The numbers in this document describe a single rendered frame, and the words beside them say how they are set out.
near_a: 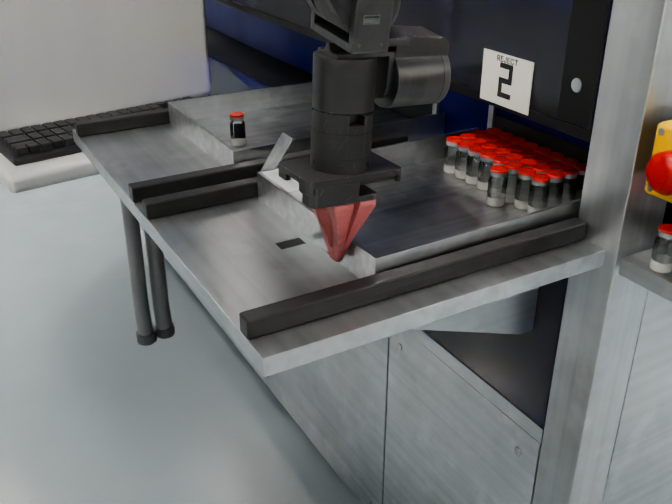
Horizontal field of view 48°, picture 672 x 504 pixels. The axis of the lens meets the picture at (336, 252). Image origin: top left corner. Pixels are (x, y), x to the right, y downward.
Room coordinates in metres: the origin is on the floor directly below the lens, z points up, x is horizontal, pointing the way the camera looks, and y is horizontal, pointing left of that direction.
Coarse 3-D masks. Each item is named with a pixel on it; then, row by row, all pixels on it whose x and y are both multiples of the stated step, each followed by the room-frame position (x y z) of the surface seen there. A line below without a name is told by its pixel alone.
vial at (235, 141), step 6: (234, 120) 1.04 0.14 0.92; (240, 120) 1.04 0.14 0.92; (234, 126) 1.03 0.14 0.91; (240, 126) 1.04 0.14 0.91; (234, 132) 1.03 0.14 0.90; (240, 132) 1.04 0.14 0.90; (234, 138) 1.03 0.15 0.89; (240, 138) 1.04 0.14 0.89; (234, 144) 1.04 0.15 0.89; (240, 144) 1.03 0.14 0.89
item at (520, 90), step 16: (496, 64) 0.88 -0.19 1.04; (512, 64) 0.86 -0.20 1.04; (528, 64) 0.84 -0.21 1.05; (496, 80) 0.88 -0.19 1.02; (512, 80) 0.86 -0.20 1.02; (528, 80) 0.84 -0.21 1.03; (480, 96) 0.90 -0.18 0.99; (496, 96) 0.88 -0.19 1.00; (512, 96) 0.86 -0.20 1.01; (528, 96) 0.83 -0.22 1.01; (528, 112) 0.83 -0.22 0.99
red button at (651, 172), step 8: (664, 152) 0.64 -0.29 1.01; (656, 160) 0.64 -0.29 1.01; (664, 160) 0.63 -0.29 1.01; (648, 168) 0.65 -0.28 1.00; (656, 168) 0.64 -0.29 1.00; (664, 168) 0.63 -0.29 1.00; (648, 176) 0.64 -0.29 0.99; (656, 176) 0.64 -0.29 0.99; (664, 176) 0.63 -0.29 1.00; (656, 184) 0.64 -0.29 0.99; (664, 184) 0.63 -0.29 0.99; (664, 192) 0.63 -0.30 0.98
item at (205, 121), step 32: (224, 96) 1.19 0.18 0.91; (256, 96) 1.22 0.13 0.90; (288, 96) 1.25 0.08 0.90; (192, 128) 1.06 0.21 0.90; (224, 128) 1.12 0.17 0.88; (256, 128) 1.12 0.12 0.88; (288, 128) 1.12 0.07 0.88; (384, 128) 1.04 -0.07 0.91; (416, 128) 1.07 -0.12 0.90; (224, 160) 0.95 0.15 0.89
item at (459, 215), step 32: (416, 160) 0.97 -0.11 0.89; (288, 192) 0.79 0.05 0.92; (384, 192) 0.87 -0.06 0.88; (416, 192) 0.87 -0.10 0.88; (448, 192) 0.87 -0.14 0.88; (480, 192) 0.87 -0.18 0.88; (384, 224) 0.77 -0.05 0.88; (416, 224) 0.77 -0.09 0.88; (448, 224) 0.77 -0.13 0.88; (480, 224) 0.77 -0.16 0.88; (512, 224) 0.71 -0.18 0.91; (544, 224) 0.74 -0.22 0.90; (352, 256) 0.66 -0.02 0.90; (384, 256) 0.63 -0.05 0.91; (416, 256) 0.65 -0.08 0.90
